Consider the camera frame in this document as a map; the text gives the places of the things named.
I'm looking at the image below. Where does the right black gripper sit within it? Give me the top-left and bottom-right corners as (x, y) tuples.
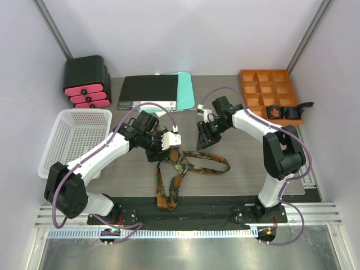
(196, 119), (230, 151)

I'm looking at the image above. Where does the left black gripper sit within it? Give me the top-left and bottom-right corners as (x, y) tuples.
(141, 130), (170, 162)

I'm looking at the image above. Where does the floral patterned necktie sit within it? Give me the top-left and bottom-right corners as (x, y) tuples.
(156, 148), (231, 211)

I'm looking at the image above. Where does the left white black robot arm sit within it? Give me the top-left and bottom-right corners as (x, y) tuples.
(44, 111), (168, 228)

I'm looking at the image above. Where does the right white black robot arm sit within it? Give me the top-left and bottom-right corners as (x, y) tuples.
(196, 96), (306, 222)

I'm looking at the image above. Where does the black notebook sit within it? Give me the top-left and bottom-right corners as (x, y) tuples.
(117, 75), (178, 110)

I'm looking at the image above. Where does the rolled tie orange leaf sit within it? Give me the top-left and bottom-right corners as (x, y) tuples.
(265, 105), (283, 120)

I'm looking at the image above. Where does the orange compartment tray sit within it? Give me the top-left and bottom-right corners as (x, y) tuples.
(239, 70), (303, 127)

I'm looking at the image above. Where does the white perforated plastic basket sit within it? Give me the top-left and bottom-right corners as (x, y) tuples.
(38, 109), (113, 179)

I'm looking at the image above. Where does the rolled dark blue tie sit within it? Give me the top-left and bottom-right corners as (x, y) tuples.
(281, 102), (314, 120)

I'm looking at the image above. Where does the black pink drawer organizer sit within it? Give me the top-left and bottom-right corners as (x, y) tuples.
(62, 55), (111, 109)

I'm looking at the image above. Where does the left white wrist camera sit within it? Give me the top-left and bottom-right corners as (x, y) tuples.
(161, 132), (182, 150)

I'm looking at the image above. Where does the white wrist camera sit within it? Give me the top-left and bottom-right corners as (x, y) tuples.
(161, 132), (182, 150)
(197, 104), (214, 123)

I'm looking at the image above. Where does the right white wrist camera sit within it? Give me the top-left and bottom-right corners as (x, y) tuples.
(197, 104), (214, 123)

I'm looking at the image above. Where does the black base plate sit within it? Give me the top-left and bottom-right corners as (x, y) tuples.
(86, 196), (288, 226)

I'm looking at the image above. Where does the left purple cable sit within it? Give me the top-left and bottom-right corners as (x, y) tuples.
(52, 102), (179, 243)

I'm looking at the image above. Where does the purple cable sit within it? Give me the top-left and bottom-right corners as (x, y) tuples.
(201, 87), (313, 246)
(52, 102), (179, 243)

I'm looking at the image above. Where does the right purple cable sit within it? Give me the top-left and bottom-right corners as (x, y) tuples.
(201, 87), (313, 246)

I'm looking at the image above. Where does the white slotted cable duct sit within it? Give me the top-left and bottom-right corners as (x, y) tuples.
(47, 227), (258, 239)

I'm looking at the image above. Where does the aluminium rail frame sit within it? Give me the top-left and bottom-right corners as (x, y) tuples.
(35, 204), (344, 227)

